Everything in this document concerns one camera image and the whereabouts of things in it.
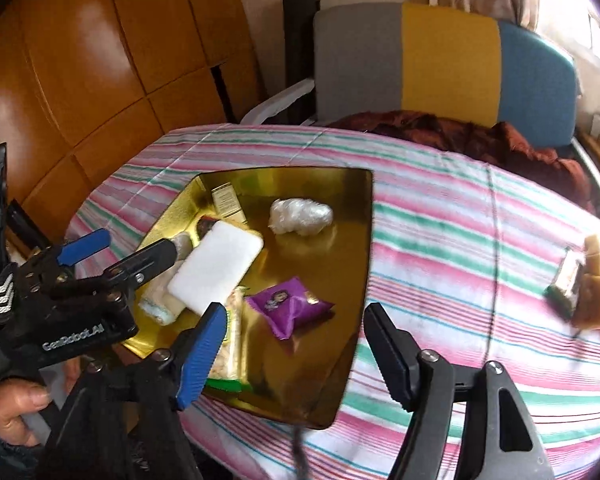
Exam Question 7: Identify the white roll packet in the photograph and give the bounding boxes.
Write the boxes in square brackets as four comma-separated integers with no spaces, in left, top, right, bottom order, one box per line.
[139,275,186,328]

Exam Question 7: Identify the grey bed rail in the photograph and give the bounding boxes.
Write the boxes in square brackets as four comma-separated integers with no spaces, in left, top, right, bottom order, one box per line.
[570,140,600,221]

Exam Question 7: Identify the maroon blanket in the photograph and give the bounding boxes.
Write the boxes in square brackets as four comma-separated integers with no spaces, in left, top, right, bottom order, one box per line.
[325,110,596,211]

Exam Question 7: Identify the grey yellow blue headboard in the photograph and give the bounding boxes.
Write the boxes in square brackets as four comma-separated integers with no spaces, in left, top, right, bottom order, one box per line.
[312,2,581,148]

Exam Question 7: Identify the black post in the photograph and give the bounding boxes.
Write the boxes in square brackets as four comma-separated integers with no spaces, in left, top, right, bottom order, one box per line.
[281,0,321,126]

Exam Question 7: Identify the white bed rail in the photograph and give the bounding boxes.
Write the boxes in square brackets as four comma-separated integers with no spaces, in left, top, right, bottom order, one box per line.
[240,80,316,126]

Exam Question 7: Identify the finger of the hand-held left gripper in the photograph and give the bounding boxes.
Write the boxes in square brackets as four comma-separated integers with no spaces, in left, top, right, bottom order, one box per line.
[47,228,112,268]
[102,238,179,286]

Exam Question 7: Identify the person's left hand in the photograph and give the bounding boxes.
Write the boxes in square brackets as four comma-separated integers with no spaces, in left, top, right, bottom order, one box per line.
[0,379,55,448]

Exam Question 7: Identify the green packet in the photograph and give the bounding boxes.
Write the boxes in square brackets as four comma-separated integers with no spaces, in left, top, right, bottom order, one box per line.
[545,250,588,321]

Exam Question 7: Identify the clear plastic bag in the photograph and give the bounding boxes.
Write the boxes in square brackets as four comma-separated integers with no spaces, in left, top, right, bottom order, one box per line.
[269,197,334,236]

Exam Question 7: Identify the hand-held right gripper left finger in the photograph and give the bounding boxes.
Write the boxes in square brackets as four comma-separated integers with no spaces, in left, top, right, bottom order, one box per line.
[45,301,229,480]

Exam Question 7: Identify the striped bedsheet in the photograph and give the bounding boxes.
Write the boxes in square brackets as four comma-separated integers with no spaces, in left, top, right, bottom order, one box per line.
[65,125,600,480]

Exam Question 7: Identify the purple snack packet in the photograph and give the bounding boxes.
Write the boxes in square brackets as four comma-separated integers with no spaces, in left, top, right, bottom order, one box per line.
[244,276,335,341]

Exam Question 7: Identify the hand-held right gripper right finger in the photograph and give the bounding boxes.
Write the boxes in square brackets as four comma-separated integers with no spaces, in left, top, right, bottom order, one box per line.
[362,302,556,480]

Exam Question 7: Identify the gold tin box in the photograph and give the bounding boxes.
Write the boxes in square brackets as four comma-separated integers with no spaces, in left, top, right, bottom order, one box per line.
[122,166,376,431]

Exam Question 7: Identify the grey roll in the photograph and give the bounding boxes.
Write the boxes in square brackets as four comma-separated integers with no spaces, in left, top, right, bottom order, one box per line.
[172,232,201,261]

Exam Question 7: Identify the peanut snack packet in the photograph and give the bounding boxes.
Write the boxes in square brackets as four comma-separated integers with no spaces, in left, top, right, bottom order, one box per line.
[205,287,253,393]

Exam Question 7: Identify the white foam block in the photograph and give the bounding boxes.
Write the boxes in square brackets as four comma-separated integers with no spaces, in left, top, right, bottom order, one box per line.
[167,221,265,317]

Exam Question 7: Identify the small olive box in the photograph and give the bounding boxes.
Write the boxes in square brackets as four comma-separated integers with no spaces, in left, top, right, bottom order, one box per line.
[211,185,247,225]

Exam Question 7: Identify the orange wooden wardrobe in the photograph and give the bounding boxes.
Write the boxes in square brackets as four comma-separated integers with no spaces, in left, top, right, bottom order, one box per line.
[0,0,266,256]

